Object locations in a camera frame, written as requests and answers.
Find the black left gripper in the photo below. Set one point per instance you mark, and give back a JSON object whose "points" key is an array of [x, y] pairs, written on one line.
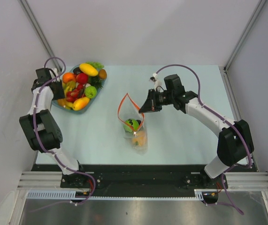
{"points": [[61, 95]]}

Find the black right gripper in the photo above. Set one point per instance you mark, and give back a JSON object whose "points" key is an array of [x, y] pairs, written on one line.
{"points": [[150, 104]]}

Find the orange tangerine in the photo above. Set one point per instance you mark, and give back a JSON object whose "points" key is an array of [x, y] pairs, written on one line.
{"points": [[67, 77]]}

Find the green watermelon ball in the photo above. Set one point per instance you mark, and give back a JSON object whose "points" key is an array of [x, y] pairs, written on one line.
{"points": [[131, 125]]}

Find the clear zip bag orange zipper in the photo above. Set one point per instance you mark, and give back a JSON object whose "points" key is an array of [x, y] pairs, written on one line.
{"points": [[128, 109]]}

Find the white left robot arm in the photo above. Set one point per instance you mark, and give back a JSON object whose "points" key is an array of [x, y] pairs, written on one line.
{"points": [[40, 128]]}

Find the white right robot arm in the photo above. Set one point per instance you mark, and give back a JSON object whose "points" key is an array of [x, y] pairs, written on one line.
{"points": [[234, 137]]}

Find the yellow banana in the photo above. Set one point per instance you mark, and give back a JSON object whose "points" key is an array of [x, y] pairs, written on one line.
{"points": [[67, 101]]}

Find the blue-grey fruit tray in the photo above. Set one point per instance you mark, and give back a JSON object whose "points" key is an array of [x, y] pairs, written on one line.
{"points": [[81, 85]]}

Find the dark purple fruit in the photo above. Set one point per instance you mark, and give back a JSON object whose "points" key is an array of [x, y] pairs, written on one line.
{"points": [[76, 71]]}

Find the red pomegranate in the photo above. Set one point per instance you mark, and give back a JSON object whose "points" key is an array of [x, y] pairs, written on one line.
{"points": [[82, 78]]}

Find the yellow orange mango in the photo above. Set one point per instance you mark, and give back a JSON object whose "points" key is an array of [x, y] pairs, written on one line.
{"points": [[80, 103]]}

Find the green custard apple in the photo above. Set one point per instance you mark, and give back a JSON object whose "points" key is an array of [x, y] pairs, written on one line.
{"points": [[90, 92]]}

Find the yellow lemon mango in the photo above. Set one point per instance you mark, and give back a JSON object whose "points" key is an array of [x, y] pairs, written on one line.
{"points": [[88, 69]]}

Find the green pineapple leaves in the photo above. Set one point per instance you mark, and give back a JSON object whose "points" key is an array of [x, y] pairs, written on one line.
{"points": [[96, 81]]}

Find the green grapes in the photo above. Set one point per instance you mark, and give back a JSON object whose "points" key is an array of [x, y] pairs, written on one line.
{"points": [[96, 65]]}

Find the brown kiwi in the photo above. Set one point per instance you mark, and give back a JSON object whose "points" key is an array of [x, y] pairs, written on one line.
{"points": [[102, 74]]}

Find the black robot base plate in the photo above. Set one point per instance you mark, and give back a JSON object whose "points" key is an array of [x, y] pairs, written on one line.
{"points": [[153, 181]]}

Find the white cable duct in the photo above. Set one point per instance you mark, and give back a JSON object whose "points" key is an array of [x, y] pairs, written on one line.
{"points": [[72, 195]]}

